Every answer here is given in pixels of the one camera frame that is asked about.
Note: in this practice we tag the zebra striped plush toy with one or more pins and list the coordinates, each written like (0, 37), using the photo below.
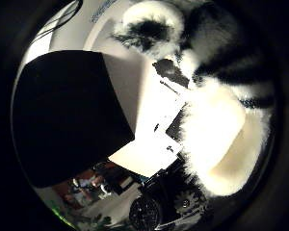
(215, 96)

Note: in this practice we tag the black fabric container box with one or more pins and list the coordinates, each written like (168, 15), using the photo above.
(67, 118)

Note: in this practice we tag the green leafy house plant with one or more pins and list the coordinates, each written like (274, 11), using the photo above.
(86, 221)

